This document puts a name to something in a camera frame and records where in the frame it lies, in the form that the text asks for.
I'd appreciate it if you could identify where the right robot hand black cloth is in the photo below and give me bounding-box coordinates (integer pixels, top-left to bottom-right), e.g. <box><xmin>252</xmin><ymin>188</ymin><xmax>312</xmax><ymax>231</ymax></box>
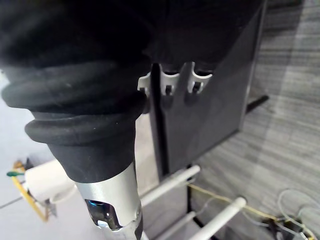
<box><xmin>0</xmin><ymin>0</ymin><xmax>266</xmax><ymax>240</ymax></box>

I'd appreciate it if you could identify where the white paper roll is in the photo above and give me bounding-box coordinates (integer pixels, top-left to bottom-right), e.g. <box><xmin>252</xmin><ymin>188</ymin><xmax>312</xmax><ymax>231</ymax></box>
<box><xmin>24</xmin><ymin>159</ymin><xmax>76</xmax><ymax>204</ymax></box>

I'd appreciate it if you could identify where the yellow metal stand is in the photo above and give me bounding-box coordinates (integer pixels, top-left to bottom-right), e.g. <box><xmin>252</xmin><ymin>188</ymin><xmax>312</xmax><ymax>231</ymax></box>
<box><xmin>12</xmin><ymin>161</ymin><xmax>57</xmax><ymax>223</ymax></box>

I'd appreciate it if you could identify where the black flat panel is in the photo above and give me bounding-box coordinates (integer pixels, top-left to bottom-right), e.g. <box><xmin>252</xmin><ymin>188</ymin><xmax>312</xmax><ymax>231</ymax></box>
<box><xmin>147</xmin><ymin>0</ymin><xmax>269</xmax><ymax>177</ymax></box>

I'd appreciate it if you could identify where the white plastic pipe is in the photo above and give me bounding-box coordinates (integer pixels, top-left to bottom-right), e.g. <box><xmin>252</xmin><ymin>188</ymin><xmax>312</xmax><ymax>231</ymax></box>
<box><xmin>158</xmin><ymin>211</ymin><xmax>196</xmax><ymax>240</ymax></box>
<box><xmin>196</xmin><ymin>196</ymin><xmax>248</xmax><ymax>240</ymax></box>
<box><xmin>139</xmin><ymin>165</ymin><xmax>201</xmax><ymax>206</ymax></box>

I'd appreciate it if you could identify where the black stand leg bar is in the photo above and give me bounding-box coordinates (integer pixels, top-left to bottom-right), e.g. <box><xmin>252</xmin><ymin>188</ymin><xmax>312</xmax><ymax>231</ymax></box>
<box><xmin>245</xmin><ymin>95</ymin><xmax>270</xmax><ymax>112</ymax></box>

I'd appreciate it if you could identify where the green handle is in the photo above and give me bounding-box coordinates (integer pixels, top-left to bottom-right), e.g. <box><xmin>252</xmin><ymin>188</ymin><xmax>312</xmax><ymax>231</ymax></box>
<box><xmin>6</xmin><ymin>169</ymin><xmax>26</xmax><ymax>178</ymax></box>

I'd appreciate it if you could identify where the thin yellow cable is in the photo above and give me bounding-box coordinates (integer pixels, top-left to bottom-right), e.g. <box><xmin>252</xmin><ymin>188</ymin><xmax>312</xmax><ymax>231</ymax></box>
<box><xmin>186</xmin><ymin>183</ymin><xmax>315</xmax><ymax>240</ymax></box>

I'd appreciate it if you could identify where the black cable connector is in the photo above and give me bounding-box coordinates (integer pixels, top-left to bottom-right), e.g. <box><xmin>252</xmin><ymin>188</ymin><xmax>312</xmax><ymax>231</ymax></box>
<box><xmin>261</xmin><ymin>216</ymin><xmax>302</xmax><ymax>237</ymax></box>

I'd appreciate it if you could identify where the clear grey cable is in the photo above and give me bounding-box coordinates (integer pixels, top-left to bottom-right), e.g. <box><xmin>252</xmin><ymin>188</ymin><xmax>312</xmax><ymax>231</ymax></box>
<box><xmin>276</xmin><ymin>188</ymin><xmax>320</xmax><ymax>240</ymax></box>

